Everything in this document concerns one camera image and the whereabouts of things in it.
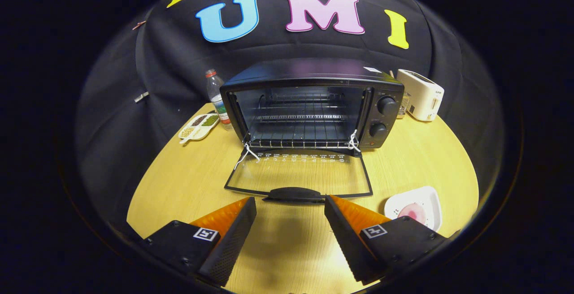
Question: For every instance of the white clip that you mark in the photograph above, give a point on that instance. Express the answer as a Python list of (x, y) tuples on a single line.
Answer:
[(141, 97)]

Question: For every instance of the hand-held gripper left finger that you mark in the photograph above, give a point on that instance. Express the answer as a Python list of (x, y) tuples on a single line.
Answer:
[(231, 244)]

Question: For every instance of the white divided seed tray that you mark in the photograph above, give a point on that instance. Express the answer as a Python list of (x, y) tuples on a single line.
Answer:
[(197, 128)]

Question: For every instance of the clear plastic water bottle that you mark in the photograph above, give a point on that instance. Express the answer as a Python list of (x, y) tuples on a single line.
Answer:
[(216, 92)]

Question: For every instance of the white pop-up toaster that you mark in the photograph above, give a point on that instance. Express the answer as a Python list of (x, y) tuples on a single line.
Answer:
[(421, 94)]

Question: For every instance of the pink meat slice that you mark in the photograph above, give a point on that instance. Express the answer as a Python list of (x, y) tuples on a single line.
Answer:
[(415, 213)]

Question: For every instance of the white square plate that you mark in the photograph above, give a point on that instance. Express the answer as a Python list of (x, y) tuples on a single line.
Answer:
[(428, 204)]

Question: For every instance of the black toaster oven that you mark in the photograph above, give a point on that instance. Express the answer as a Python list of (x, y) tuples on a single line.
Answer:
[(314, 70)]

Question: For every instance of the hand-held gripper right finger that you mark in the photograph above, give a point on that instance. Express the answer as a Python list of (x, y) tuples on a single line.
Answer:
[(347, 242)]

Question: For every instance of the pink clip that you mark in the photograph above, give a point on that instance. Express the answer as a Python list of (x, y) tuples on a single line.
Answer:
[(139, 25)]

